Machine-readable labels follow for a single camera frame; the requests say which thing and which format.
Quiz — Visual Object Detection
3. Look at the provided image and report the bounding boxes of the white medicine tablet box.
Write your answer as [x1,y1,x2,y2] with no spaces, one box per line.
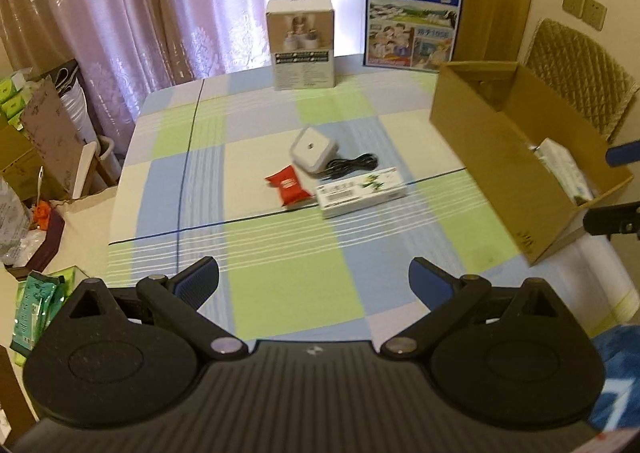
[533,138,594,206]

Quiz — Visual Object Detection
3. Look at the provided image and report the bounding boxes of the brown cardboard box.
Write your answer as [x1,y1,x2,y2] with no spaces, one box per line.
[431,62,632,265]

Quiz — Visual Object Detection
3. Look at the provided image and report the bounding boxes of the woven wicker chair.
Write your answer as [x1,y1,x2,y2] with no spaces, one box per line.
[525,18,639,142]

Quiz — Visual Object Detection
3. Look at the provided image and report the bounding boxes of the green tissue pack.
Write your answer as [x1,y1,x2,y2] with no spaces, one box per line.
[10,267,78,366]

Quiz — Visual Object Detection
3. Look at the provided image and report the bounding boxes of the long white ointment box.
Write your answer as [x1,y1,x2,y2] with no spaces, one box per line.
[316,167,407,218]

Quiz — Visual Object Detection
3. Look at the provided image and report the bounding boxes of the red snack packet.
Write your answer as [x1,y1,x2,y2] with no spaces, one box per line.
[265,166,312,208]

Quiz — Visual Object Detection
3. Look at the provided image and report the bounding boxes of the checked tablecloth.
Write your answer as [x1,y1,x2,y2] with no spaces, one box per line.
[106,56,639,343]

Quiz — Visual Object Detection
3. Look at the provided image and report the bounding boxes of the crumpled silver plastic bag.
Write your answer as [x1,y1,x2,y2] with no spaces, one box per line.
[0,179,32,265]

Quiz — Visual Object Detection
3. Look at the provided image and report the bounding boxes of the brown cardboard pieces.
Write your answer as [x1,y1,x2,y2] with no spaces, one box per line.
[1,78,85,202]

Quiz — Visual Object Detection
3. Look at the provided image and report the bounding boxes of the white square night light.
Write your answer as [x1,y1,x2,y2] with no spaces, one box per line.
[290,126,340,174]

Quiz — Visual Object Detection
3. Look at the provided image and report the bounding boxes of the blue milk carton box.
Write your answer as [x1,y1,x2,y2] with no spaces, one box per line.
[363,0,463,72]

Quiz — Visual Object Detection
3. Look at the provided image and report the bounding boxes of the pink curtain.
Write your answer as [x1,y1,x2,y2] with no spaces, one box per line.
[1,0,270,155]

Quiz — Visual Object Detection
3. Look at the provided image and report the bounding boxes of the white product carton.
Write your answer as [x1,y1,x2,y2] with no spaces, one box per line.
[266,0,335,90]

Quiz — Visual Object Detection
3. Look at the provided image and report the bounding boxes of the wall switch plates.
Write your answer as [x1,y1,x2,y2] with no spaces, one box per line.
[562,0,608,31]

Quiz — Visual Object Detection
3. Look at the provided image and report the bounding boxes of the black cable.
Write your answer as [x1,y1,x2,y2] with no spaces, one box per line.
[316,152,381,181]

